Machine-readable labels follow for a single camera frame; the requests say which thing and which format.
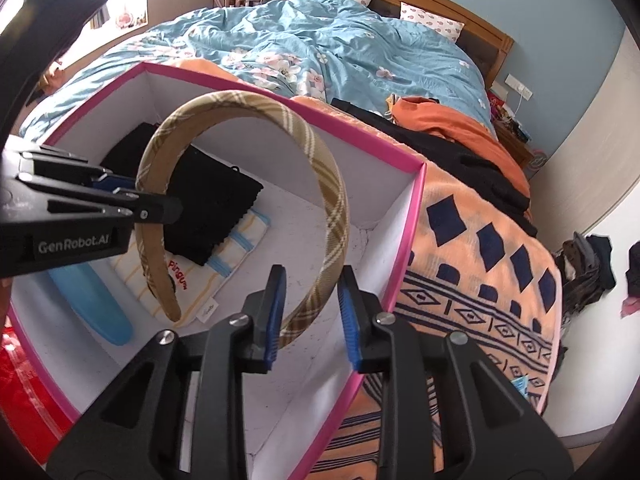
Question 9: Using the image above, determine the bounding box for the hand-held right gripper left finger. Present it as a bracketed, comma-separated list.
[45, 264, 288, 480]

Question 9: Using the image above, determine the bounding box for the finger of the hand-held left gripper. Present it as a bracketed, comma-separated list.
[19, 151, 138, 193]
[17, 174, 183, 227]

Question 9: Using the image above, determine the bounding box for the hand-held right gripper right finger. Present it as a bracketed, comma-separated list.
[337, 265, 573, 480]

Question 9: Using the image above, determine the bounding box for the black knitted cloth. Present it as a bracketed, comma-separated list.
[100, 121, 265, 267]

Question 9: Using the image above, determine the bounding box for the blue glasses case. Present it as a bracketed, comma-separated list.
[47, 262, 135, 347]

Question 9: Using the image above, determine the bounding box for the striped white zipper pouch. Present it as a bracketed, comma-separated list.
[111, 210, 272, 330]

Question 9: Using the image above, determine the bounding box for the beige plaid headband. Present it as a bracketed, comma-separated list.
[135, 90, 351, 351]

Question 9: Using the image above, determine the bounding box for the pink cardboard box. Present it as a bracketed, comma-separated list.
[5, 62, 428, 480]

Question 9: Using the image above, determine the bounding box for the orange patterned blanket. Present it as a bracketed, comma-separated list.
[170, 57, 566, 480]

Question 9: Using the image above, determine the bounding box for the red plastic packet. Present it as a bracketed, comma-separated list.
[0, 317, 83, 461]

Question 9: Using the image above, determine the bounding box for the black garment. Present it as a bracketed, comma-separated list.
[330, 97, 538, 238]

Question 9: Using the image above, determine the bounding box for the orange garment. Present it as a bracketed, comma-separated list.
[387, 94, 531, 196]

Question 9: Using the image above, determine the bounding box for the blue floral duvet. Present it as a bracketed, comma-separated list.
[17, 0, 498, 141]

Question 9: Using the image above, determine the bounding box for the wooden nightstand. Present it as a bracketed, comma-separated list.
[487, 87, 548, 181]

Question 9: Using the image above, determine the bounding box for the dark clothes pile on floor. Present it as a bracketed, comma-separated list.
[557, 232, 618, 306]

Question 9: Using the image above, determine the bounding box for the white wall socket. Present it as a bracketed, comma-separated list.
[505, 74, 533, 98]

